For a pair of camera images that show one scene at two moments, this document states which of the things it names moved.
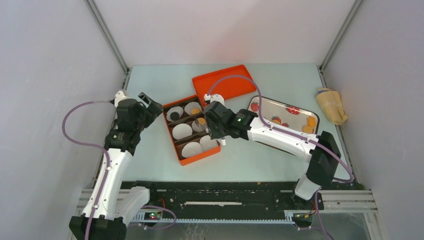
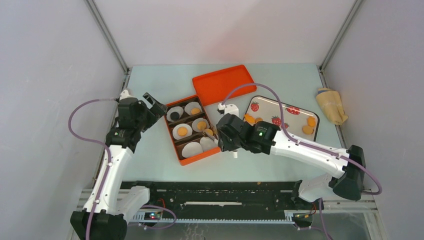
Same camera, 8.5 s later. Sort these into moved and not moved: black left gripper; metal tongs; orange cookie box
Moved: metal tongs
Not moved: orange cookie box; black left gripper
